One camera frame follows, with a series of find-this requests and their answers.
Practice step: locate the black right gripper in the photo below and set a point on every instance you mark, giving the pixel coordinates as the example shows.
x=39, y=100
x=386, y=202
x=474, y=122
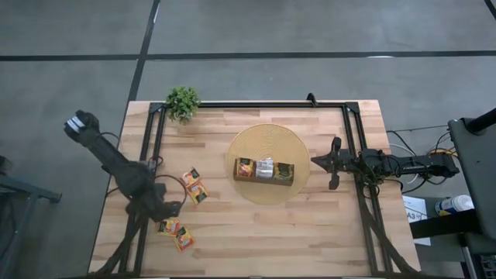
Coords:
x=350, y=162

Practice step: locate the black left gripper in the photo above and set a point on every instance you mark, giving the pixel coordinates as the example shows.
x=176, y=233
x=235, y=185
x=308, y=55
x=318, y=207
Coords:
x=164, y=211

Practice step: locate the orange black tea packet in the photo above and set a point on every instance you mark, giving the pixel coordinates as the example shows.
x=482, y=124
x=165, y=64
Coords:
x=190, y=177
x=198, y=193
x=245, y=168
x=184, y=239
x=169, y=228

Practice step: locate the white orange Tazo tea packet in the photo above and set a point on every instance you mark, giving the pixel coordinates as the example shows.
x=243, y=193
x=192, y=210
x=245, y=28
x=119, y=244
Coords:
x=265, y=168

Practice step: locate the brown wooden tea organizer box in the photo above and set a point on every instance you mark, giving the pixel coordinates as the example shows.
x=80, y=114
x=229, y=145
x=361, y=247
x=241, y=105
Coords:
x=255, y=181

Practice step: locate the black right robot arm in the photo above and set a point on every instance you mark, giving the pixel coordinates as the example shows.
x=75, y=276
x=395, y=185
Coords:
x=418, y=166

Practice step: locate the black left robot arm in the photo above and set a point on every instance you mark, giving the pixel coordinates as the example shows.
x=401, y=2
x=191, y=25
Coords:
x=116, y=162

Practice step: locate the round woven straw placemat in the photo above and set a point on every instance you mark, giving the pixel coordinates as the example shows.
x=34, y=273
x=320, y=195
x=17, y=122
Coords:
x=267, y=139

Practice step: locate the white printed paper sheet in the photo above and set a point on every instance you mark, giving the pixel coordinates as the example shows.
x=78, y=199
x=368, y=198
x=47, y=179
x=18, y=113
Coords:
x=412, y=205

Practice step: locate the potted green plant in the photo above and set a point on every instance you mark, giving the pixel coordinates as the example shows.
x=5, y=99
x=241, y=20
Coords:
x=182, y=102

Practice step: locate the black cart crossbar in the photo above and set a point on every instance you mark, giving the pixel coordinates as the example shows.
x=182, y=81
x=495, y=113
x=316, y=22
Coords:
x=441, y=225

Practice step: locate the white wipes canister blue label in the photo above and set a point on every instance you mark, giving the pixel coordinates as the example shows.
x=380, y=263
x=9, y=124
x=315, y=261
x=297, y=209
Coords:
x=457, y=204

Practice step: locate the grey metal stand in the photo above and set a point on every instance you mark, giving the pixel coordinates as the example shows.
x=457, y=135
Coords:
x=31, y=191

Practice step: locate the grey metal cart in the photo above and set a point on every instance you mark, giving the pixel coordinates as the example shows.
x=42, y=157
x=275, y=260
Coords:
x=476, y=162

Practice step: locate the dark patterned device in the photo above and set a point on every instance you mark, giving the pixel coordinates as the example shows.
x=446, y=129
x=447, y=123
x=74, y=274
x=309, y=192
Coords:
x=489, y=267

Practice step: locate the black frame-mounted clip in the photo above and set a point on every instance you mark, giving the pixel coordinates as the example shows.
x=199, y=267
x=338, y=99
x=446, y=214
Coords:
x=311, y=100

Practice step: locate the black aluminium table frame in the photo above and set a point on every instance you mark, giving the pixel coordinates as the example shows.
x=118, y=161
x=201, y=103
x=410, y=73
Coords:
x=252, y=104

